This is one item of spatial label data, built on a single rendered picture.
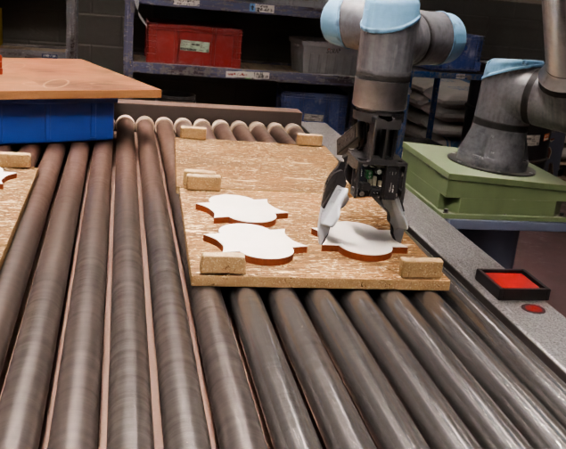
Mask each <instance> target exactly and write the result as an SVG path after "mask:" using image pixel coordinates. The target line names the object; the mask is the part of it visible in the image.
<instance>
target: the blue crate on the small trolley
mask: <svg viewBox="0 0 566 449"><path fill-rule="evenodd" d="M483 39H484V36H478V35H473V34H467V33H466V44H465V48H464V49H463V52H462V53H461V55H460V56H459V57H458V58H457V59H455V60H454V61H451V62H450V63H444V64H442V65H439V66H432V65H421V66H415V67H418V68H422V69H428V70H436V71H460V72H477V70H478V71H480V65H481V62H480V57H481V50H482V45H483Z"/></svg>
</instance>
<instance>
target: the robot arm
mask: <svg viewBox="0 0 566 449"><path fill-rule="evenodd" d="M541 2H542V15H543V30H544V44H545V63H544V62H543V61H534V60H517V59H498V58H494V59H491V60H489V61H488V62H487V64H486V68H485V70H484V74H483V77H482V78H481V80H482V81H481V85H480V92H479V97H478V101H477V104H476V109H475V112H474V117H473V122H472V126H471V128H470V130H469V131H468V133H467V135H466V136H465V138H464V139H463V141H462V143H461V145H460V146H459V148H458V151H457V155H456V157H457V158H458V159H459V160H461V161H463V162H465V163H468V164H471V165H474V166H476V167H483V168H486V169H491V170H495V171H502V172H509V173H523V172H526V171H527V168H528V164H529V156H528V145H527V133H528V129H529V125H532V126H536V127H542V128H546V129H550V130H554V131H557V132H561V133H565V134H566V0H541ZM321 30H322V34H323V36H324V38H325V39H326V40H327V41H328V42H329V43H331V44H334V45H337V46H340V47H344V48H345V49H354V50H358V56H357V72H356V75H355V84H354V91H353V99H352V103H353V104H354V106H355V107H354V108H353V115H352V117H353V118H355V119H357V120H361V121H358V122H357V123H356V124H355V125H354V126H353V127H352V128H350V129H349V130H348V131H347V132H346V133H345V134H343V135H342V136H341V137H340V138H338V139H337V155H342V158H343V159H344V161H341V160H339V162H338V165H337V166H336V168H335V169H334V170H333V171H332V172H331V173H330V174H329V175H328V177H327V179H326V181H325V184H324V191H323V196H322V200H321V208H320V213H319V218H318V226H317V235H318V242H319V244H321V245H322V244H323V243H324V241H325V238H326V237H327V236H328V234H329V230H330V227H334V226H335V225H336V223H337V221H338V219H339V217H340V209H341V208H343V207H345V206H346V204H347V202H348V201H349V196H348V192H349V189H347V188H345V187H346V184H347V182H346V180H347V181H348V183H349V184H351V188H350V194H351V195H352V196H353V197H354V198H356V197H364V196H370V197H379V200H380V202H381V204H382V205H383V207H384V208H385V209H386V211H387V220H388V222H389V223H390V234H391V236H392V238H393V239H394V240H395V241H397V242H399V243H401V241H402V238H403V234H404V230H407V229H408V224H407V221H406V218H405V209H404V206H403V202H404V197H405V191H406V186H405V184H406V172H407V166H408V163H406V162H405V161H404V160H403V159H401V158H400V157H399V156H398V155H397V154H396V153H395V152H394V150H395V143H396V136H397V130H400V129H401V123H403V121H404V115H405V112H404V110H405V109H406V104H407V96H408V95H409V94H411V93H412V88H411V87H409V84H410V80H411V74H412V67H413V66H421V65H432V66H439V65H442V64H444V63H450V62H451V61H454V60H455V59H457V58H458V57H459V56H460V55H461V53H462V52H463V49H464V48H465V44H466V29H465V26H464V24H463V22H462V21H461V20H460V19H459V18H458V17H457V16H455V15H454V14H452V13H447V12H443V11H436V12H429V11H424V10H420V1H419V0H330V1H329V2H328V3H327V4H326V5H325V7H324V9H323V12H322V15H321ZM544 64H545V65H544ZM402 172H403V173H404V176H403V177H402Z"/></svg>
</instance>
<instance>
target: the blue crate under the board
mask: <svg viewBox="0 0 566 449"><path fill-rule="evenodd" d="M115 102H118V98H104V99H36V100H0V145H9V144H30V143H68V142H89V141H109V140H112V139H113V128H114V103H115Z"/></svg>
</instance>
